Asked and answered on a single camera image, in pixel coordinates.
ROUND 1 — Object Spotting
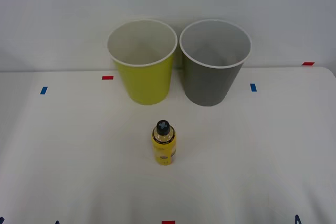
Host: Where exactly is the yellow bottle with black cap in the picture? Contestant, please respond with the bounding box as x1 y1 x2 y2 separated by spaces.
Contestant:
151 119 177 167

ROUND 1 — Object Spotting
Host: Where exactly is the grey plastic waste bin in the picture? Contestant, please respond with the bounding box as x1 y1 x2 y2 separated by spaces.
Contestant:
179 19 253 107

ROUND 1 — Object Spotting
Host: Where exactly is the yellow-green plastic waste bin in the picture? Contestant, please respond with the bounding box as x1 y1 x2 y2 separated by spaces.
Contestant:
107 19 179 106

